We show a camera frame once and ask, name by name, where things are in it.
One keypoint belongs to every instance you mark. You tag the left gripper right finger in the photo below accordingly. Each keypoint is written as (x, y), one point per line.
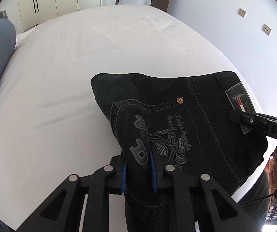
(154, 174)

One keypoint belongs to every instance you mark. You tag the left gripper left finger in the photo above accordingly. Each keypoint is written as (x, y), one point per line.
(123, 186)

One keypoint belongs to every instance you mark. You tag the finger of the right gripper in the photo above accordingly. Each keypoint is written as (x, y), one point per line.
(249, 121)

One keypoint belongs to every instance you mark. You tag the black jeans pants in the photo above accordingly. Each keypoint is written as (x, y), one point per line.
(184, 121)

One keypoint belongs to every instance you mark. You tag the white bed mattress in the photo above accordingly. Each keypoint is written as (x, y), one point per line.
(50, 123)

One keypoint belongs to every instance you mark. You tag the white wardrobe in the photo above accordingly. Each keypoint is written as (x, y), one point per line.
(56, 2)

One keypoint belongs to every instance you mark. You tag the grey pillow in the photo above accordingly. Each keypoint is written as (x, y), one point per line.
(3, 14)

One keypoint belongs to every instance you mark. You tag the lower wall socket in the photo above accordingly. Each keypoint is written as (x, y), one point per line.
(266, 29)

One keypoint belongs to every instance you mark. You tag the wall socket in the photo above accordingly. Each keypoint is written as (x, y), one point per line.
(266, 29)
(241, 12)

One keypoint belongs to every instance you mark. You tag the upper wall socket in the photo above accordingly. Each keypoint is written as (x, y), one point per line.
(241, 12)

